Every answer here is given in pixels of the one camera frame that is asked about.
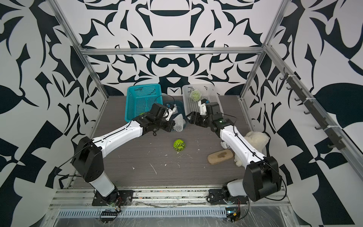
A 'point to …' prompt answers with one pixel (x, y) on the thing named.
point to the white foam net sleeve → (196, 90)
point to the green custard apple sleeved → (195, 95)
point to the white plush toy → (259, 140)
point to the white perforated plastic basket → (208, 91)
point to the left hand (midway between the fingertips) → (174, 120)
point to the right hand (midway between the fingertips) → (190, 115)
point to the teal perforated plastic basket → (140, 99)
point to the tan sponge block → (220, 156)
